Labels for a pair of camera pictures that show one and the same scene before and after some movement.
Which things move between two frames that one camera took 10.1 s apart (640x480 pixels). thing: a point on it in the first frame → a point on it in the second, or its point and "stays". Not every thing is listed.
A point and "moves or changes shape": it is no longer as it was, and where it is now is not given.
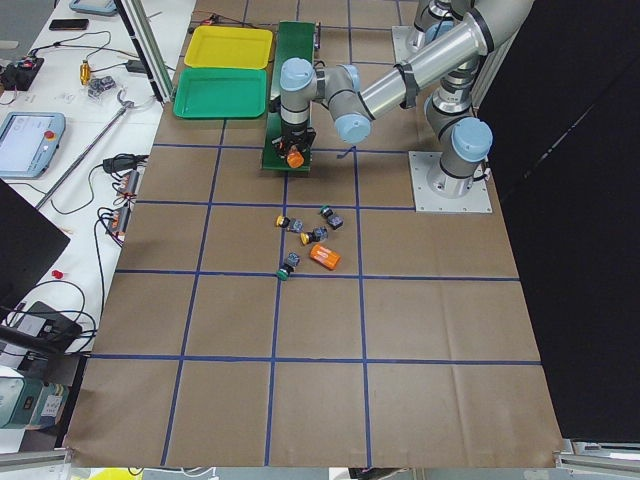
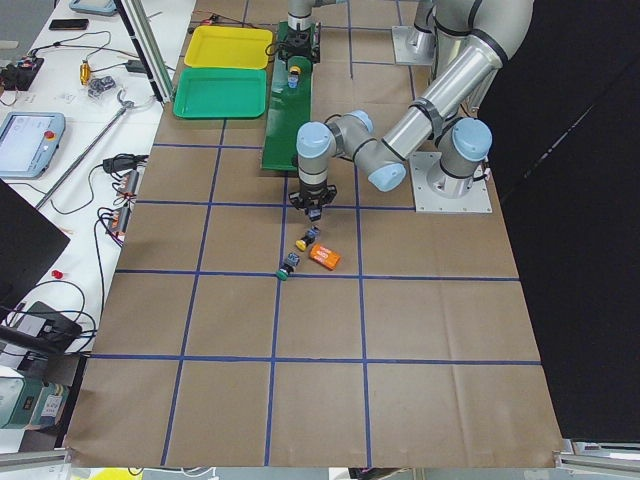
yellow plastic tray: (229, 47) stays
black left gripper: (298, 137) → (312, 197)
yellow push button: (318, 234) moves or changes shape
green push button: (292, 260) stays
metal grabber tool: (125, 106) stays
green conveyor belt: (295, 40) stays
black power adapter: (135, 66) stays
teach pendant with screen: (28, 142) stays
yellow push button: (282, 221) moves or changes shape
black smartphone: (71, 24) stays
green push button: (326, 210) → (314, 213)
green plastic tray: (220, 93) stays
